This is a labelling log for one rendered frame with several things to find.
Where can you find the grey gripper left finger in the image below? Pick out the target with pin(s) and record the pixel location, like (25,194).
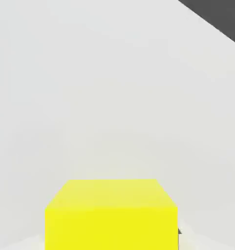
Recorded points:
(34,245)

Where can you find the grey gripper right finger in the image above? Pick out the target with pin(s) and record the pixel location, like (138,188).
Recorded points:
(182,242)

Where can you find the small yellow cube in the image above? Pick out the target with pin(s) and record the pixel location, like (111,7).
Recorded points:
(111,224)

